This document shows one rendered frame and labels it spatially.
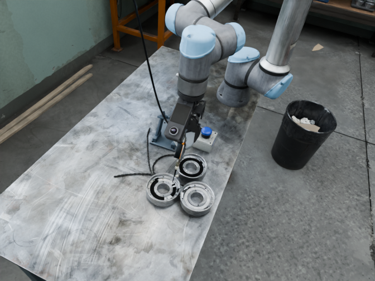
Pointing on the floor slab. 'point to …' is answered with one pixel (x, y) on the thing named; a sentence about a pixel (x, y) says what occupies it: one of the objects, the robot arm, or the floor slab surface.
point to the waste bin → (302, 134)
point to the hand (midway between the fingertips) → (181, 146)
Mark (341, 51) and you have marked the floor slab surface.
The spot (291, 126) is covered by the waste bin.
